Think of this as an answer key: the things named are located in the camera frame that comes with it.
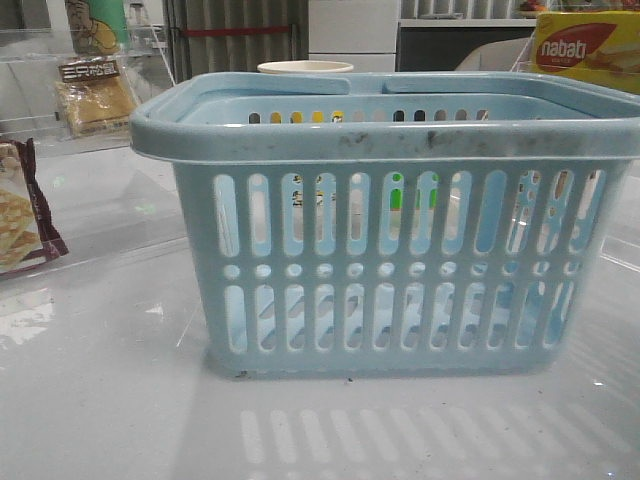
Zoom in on light blue plastic basket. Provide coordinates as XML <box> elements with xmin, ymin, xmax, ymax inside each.
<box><xmin>130</xmin><ymin>72</ymin><xmax>639</xmax><ymax>377</ymax></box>

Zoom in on packaged bread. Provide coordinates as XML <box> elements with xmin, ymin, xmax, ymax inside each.
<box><xmin>55</xmin><ymin>57</ymin><xmax>136</xmax><ymax>138</ymax></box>

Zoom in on yellow popcorn paper cup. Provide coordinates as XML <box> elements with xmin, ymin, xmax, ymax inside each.
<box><xmin>257</xmin><ymin>60</ymin><xmax>354</xmax><ymax>75</ymax></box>

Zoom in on yellow nabati wafer box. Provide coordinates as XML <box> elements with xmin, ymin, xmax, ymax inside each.
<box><xmin>530</xmin><ymin>11</ymin><xmax>639</xmax><ymax>94</ymax></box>

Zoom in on green cartoon snack canister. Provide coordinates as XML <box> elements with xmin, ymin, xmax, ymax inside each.
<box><xmin>64</xmin><ymin>0</ymin><xmax>129</xmax><ymax>55</ymax></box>

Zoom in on white cabinet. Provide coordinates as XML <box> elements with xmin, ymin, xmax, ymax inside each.
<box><xmin>308</xmin><ymin>1</ymin><xmax>401</xmax><ymax>72</ymax></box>

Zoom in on brown wafer snack packet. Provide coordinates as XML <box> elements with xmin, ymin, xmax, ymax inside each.
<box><xmin>1</xmin><ymin>139</ymin><xmax>68</xmax><ymax>276</ymax></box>

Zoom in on left clear acrylic shelf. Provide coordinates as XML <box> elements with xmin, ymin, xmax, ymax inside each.
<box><xmin>1</xmin><ymin>26</ymin><xmax>175</xmax><ymax>157</ymax></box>

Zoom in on red barrier belt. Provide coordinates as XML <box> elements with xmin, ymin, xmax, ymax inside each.
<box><xmin>181</xmin><ymin>25</ymin><xmax>291</xmax><ymax>38</ymax></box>

